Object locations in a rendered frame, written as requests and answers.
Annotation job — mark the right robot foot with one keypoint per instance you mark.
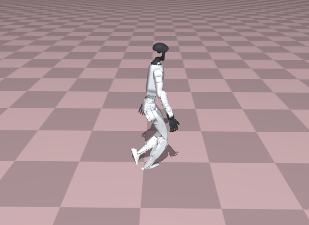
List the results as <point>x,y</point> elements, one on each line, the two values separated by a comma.
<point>153,165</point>

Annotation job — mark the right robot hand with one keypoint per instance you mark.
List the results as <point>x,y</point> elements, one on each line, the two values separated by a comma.
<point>172,123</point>

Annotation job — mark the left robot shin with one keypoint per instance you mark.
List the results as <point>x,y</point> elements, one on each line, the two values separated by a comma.
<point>148,145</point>

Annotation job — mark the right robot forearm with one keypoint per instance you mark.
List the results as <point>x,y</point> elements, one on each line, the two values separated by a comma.
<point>165,104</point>

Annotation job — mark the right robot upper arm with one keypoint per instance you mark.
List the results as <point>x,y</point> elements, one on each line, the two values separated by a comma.
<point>158,76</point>

